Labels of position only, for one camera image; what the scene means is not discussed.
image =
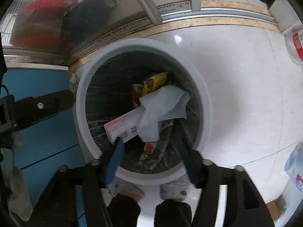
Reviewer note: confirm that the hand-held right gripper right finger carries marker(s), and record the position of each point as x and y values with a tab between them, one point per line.
187	163

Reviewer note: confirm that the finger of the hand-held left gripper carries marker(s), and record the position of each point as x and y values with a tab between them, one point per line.
47	104

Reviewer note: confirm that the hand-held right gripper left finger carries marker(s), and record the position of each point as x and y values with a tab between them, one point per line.
116	158

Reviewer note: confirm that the long white pink box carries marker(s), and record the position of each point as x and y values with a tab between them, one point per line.
123	125

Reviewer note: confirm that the silver foil wrapper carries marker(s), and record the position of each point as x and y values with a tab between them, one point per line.
165	132

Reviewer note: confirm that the white tissue paper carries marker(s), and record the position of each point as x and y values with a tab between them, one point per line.
163	106

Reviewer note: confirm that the grey round trash bin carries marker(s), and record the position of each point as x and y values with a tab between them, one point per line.
203	94

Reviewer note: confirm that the yellow snack packet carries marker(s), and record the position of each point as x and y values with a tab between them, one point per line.
156	80

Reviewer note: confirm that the blue base cabinet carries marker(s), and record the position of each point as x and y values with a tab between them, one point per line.
42	127

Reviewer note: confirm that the grey fuzzy slipper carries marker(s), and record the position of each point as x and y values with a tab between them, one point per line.
125	189
175	185

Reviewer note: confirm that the orange white packet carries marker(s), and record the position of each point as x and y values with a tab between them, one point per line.
149	147

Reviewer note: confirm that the person's right leg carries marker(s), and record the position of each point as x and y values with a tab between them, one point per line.
172	214

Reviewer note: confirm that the person's leg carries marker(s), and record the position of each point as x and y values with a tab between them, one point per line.
172	214
123	211

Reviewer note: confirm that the person's left leg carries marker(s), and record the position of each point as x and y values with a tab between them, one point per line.
123	211

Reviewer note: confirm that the black bin liner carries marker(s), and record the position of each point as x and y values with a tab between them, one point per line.
106	94

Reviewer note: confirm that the red plastic basket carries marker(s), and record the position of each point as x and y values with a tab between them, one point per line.
35	28

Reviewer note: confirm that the dark bag behind glass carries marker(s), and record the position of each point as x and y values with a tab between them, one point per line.
87	21

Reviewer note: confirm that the cardboard piece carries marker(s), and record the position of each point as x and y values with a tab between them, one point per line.
274	210

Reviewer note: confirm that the clear plastic water bottle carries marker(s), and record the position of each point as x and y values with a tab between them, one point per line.
294	165

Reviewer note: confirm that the metal door track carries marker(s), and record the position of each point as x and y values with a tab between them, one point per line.
213	10

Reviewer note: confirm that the white furniture panel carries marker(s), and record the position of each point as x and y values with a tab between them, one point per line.
286	16

